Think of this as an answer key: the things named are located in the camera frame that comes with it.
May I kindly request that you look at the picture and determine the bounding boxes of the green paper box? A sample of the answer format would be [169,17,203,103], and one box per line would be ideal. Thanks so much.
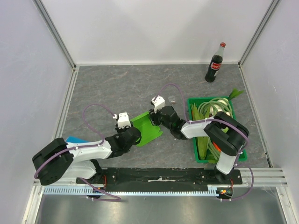
[130,112,163,147]

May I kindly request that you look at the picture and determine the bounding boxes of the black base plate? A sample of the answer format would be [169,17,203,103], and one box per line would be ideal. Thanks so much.
[87,168,242,191]

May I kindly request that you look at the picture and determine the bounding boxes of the green plastic tray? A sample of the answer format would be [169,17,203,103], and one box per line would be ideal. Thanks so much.
[186,96,248,164]

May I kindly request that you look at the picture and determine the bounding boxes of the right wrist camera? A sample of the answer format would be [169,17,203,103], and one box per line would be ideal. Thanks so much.
[151,95,165,113]

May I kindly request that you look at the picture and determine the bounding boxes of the grey cable duct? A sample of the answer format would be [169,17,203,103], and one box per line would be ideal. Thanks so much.
[43,185,219,196]

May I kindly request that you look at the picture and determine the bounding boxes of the green long beans bundle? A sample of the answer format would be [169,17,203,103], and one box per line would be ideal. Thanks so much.
[198,98,234,162]

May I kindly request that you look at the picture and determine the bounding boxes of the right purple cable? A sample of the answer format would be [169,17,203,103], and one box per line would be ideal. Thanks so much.
[158,84,255,201]

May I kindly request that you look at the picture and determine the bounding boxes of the blue small box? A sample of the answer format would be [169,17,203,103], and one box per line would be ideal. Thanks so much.
[65,136,88,143]

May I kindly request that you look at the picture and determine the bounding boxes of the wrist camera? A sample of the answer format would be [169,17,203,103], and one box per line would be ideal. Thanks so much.
[113,112,131,129]
[151,95,165,113]

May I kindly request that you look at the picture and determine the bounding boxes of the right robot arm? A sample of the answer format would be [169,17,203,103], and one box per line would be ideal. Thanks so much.
[149,106,249,184]

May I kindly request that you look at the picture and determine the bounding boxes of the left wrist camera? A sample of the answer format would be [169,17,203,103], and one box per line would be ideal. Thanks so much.
[113,112,131,129]

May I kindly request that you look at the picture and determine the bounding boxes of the small clear plastic scrap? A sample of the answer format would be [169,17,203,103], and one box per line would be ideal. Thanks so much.
[168,96,176,104]

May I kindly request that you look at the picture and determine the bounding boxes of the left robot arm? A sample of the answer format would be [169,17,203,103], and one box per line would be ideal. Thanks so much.
[32,126,142,186]

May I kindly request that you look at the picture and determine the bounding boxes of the cola glass bottle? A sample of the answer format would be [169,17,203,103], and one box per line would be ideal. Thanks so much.
[205,42,226,83]

